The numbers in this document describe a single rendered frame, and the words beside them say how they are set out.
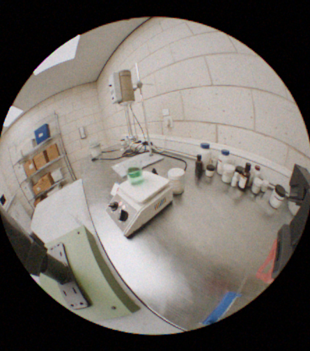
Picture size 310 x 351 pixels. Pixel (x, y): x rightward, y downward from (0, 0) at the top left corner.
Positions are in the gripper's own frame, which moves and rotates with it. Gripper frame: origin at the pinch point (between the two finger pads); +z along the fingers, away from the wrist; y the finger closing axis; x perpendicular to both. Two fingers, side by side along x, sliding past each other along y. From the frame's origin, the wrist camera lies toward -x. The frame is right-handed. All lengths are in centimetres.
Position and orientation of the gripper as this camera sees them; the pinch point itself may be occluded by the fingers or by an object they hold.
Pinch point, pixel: (265, 272)
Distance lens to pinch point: 24.1
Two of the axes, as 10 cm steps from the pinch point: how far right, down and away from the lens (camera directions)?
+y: -7.7, -1.8, 6.1
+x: -6.2, 4.7, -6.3
